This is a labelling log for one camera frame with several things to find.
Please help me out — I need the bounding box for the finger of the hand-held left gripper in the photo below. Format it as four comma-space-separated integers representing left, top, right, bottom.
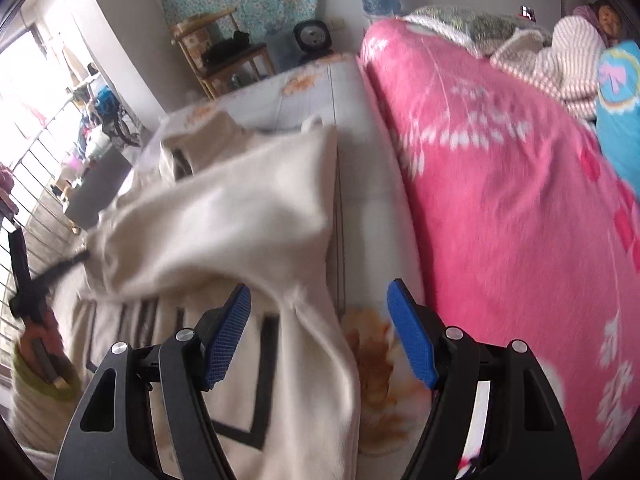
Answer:
30, 251, 94, 291

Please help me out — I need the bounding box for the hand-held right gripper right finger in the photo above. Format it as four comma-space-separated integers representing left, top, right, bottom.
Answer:
387, 279, 583, 480

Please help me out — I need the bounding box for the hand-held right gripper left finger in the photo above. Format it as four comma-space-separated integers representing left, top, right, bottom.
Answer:
54, 284, 252, 480

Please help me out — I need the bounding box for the cream zip jacket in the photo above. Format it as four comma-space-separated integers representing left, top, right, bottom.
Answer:
50, 110, 361, 480

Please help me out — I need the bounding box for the person's left hand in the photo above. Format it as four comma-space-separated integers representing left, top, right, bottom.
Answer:
22, 309, 64, 357

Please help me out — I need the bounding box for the metal railing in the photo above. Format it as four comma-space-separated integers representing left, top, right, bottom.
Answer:
0, 100, 86, 311

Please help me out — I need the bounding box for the dark grey cabinet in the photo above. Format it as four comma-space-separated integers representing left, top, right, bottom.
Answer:
65, 147, 133, 228

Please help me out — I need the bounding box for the pink floral blanket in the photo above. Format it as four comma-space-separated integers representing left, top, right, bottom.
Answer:
357, 17, 640, 476

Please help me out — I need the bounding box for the wheelchair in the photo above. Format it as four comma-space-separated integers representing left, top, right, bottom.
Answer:
95, 85, 141, 148

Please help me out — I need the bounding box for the wooden chair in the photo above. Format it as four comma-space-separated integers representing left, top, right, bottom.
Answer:
170, 7, 276, 98

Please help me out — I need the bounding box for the black cloth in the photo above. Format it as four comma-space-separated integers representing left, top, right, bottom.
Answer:
200, 31, 251, 68

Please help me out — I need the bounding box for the blue printed quilt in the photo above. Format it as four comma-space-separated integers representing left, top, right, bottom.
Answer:
595, 40, 640, 186

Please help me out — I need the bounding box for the striped knit cloth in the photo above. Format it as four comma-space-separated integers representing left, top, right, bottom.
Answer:
490, 15, 608, 118

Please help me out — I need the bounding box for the black small fan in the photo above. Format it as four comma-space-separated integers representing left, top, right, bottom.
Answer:
292, 20, 335, 63

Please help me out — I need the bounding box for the grey lace-edged pillow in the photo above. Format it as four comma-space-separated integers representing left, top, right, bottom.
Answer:
402, 5, 531, 58

